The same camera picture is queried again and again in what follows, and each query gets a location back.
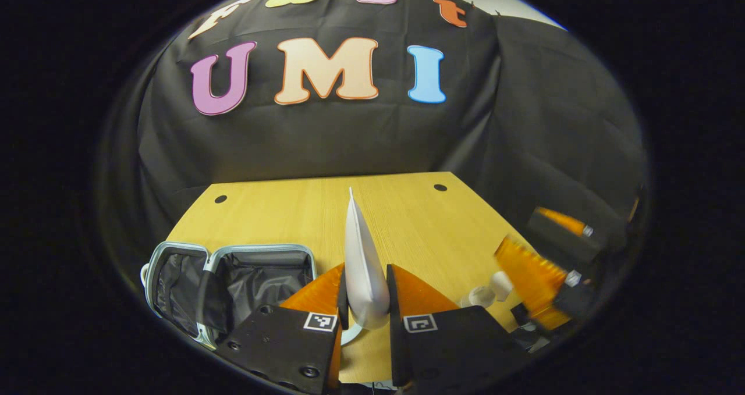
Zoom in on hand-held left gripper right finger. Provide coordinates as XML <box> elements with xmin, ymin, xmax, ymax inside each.
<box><xmin>386</xmin><ymin>264</ymin><xmax>530</xmax><ymax>390</ymax></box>

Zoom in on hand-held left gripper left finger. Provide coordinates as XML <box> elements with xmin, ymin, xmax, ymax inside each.
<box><xmin>215</xmin><ymin>262</ymin><xmax>350</xmax><ymax>395</ymax></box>

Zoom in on small clear white-capped bottle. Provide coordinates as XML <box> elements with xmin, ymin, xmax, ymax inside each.
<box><xmin>460</xmin><ymin>271</ymin><xmax>514</xmax><ymax>309</ymax></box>

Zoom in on white skin care tube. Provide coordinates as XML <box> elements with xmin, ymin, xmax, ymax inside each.
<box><xmin>343</xmin><ymin>187</ymin><xmax>392</xmax><ymax>330</ymax></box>

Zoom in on light blue suitcase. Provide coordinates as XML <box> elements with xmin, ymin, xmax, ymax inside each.
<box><xmin>140</xmin><ymin>241</ymin><xmax>319</xmax><ymax>351</ymax></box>

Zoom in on black backdrop cloth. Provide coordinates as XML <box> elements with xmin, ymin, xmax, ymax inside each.
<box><xmin>99</xmin><ymin>0</ymin><xmax>648</xmax><ymax>279</ymax></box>

